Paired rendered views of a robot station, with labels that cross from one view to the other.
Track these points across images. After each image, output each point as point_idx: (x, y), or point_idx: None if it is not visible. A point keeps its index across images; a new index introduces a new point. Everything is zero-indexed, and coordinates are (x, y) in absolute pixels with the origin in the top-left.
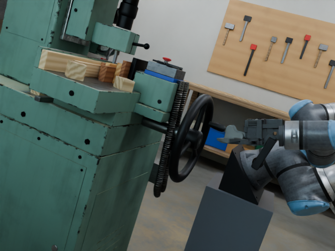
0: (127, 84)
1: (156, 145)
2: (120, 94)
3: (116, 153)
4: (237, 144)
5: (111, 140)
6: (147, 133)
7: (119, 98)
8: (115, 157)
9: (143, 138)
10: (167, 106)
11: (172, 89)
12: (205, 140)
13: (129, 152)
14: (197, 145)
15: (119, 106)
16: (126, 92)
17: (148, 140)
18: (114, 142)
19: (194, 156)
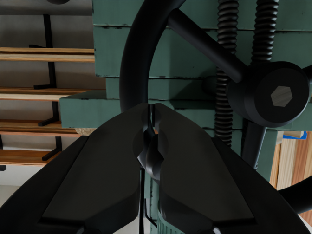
0: (278, 138)
1: (109, 17)
2: (305, 127)
3: (281, 30)
4: (264, 180)
5: (308, 59)
6: (178, 55)
7: (306, 122)
8: (286, 22)
9: (193, 47)
10: (276, 142)
11: (270, 172)
12: (137, 75)
13: (238, 25)
14: (299, 84)
15: (303, 112)
16: (290, 130)
17: (163, 39)
18: (297, 53)
19: (183, 13)
